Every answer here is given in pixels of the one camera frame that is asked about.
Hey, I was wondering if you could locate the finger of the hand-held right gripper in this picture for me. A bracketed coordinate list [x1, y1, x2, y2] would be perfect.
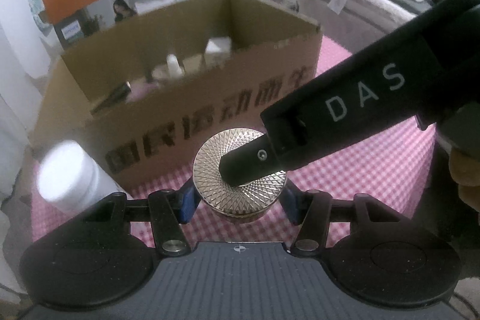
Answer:
[219, 132, 310, 190]

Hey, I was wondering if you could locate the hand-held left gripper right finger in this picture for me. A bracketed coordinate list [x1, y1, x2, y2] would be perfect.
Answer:
[282, 181, 405, 258]

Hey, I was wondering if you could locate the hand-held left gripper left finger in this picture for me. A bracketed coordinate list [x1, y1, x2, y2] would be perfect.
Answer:
[83, 186, 200, 258]

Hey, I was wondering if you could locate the gold lid cream jar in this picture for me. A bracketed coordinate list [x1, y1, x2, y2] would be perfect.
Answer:
[191, 127, 289, 224]

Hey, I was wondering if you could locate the brown cardboard box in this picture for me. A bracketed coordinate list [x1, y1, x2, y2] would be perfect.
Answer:
[29, 0, 324, 194]

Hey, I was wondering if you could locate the white charger plug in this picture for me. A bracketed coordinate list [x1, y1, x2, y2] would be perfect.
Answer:
[204, 37, 233, 66]

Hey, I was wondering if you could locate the pink plastic bowl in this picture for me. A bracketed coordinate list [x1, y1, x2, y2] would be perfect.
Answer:
[127, 79, 163, 104]

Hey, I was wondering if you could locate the black tube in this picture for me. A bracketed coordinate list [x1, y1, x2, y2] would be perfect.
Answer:
[89, 81, 132, 115]

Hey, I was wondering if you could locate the person's right hand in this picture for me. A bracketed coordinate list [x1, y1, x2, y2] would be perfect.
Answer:
[448, 147, 480, 209]

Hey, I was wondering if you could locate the pink checked tablecloth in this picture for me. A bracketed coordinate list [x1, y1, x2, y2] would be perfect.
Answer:
[29, 34, 436, 246]

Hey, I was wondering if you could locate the beige mattress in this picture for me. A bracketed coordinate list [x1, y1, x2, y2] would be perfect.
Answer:
[286, 0, 433, 59]

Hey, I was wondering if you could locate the white plastic bottle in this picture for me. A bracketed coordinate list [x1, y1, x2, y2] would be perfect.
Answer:
[37, 140, 125, 214]

